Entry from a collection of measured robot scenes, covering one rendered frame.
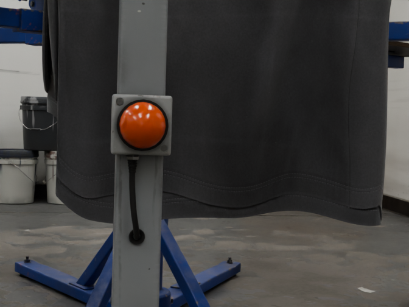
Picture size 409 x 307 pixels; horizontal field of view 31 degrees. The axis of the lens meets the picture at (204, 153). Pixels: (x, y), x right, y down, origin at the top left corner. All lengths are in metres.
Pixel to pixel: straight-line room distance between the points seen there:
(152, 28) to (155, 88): 0.05
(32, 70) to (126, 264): 4.96
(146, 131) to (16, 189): 4.65
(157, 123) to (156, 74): 0.06
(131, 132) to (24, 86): 4.99
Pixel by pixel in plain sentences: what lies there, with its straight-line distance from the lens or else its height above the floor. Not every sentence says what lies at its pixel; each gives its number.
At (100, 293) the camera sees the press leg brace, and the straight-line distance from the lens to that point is 2.08.
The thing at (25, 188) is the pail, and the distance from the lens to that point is 5.24.
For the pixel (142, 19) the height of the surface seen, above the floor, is 0.74.
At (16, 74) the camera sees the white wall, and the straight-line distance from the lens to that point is 5.57.
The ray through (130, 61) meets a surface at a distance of 0.62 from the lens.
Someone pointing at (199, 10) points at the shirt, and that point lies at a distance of 0.92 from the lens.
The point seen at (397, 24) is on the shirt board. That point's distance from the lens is 2.05.
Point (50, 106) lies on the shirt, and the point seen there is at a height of 0.66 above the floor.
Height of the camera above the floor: 0.66
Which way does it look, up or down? 3 degrees down
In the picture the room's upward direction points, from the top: 2 degrees clockwise
